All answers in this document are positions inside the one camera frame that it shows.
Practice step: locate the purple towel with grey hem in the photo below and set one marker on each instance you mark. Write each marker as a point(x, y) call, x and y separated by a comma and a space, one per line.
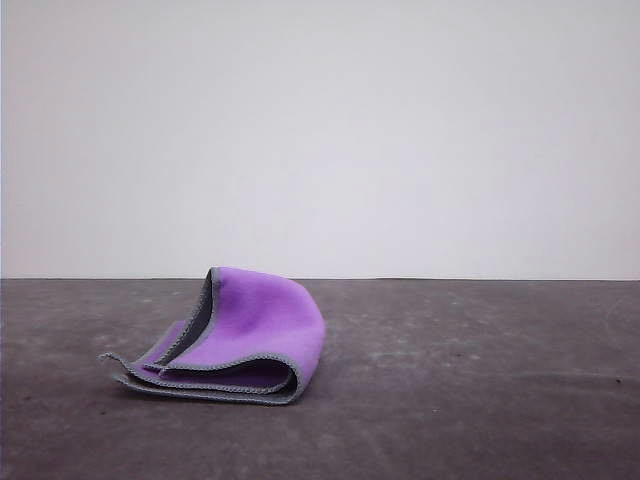
point(260, 320)

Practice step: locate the grey table cloth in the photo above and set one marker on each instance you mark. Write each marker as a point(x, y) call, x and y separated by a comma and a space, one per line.
point(500, 400)

